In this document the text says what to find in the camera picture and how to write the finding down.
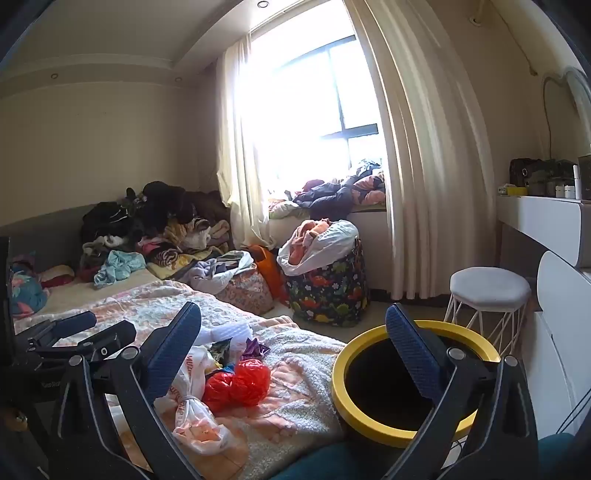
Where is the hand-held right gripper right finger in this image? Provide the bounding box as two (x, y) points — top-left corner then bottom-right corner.
(385, 302), (539, 480)

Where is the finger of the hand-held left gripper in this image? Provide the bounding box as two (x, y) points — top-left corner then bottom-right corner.
(69, 320), (138, 361)
(28, 311), (98, 346)

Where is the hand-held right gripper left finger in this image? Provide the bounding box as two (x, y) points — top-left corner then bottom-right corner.
(46, 301), (204, 480)

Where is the white knotted plastic bag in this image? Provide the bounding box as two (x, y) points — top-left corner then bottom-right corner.
(210, 322), (252, 352)

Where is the white orange printed plastic bag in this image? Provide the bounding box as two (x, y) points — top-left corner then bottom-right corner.
(154, 344), (234, 455)

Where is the yellow rimmed black bin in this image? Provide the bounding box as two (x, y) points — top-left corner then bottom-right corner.
(331, 320), (502, 448)

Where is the red plastic bag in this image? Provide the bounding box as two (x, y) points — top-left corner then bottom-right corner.
(202, 360), (272, 413)

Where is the red cloth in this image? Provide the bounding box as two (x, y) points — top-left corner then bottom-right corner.
(39, 265), (75, 288)

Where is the blue floral pillow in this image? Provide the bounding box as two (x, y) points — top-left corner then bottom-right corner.
(9, 251), (49, 317)

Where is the teal cloth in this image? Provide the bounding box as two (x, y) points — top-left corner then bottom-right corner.
(93, 250), (147, 288)

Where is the purple wrapper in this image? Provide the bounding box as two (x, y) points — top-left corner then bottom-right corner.
(244, 338), (271, 361)

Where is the grey bed headboard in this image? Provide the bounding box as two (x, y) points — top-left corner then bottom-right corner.
(0, 202), (121, 278)

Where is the white grey cloth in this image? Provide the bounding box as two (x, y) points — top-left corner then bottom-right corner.
(187, 250), (254, 294)

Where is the floral fabric bag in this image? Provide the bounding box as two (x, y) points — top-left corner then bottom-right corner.
(215, 270), (275, 317)

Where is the dinosaur print laundry basket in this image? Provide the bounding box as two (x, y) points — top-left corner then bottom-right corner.
(283, 235), (371, 328)

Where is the pile of mixed coloured clothes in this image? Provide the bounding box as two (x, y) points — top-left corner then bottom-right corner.
(81, 217), (232, 280)

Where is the peach white fluffy blanket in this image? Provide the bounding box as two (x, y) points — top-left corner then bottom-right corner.
(14, 279), (349, 480)

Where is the white bag of clothes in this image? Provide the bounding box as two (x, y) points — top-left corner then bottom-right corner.
(277, 219), (360, 278)

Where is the white cabinet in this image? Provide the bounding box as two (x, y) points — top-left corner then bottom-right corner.
(522, 251), (591, 437)

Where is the heap of clothes on sill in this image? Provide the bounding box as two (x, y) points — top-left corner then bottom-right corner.
(268, 159), (387, 220)

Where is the cream curtain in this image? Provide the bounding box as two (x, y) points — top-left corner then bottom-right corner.
(344, 0), (509, 303)
(216, 37), (278, 250)

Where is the black bag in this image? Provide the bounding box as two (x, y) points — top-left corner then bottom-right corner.
(509, 158), (546, 188)

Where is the dark green bag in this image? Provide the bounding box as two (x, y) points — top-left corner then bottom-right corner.
(526, 159), (575, 197)

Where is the window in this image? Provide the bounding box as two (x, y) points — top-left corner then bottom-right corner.
(252, 0), (389, 195)

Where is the white wire stool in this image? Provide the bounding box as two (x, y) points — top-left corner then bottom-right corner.
(444, 268), (533, 356)

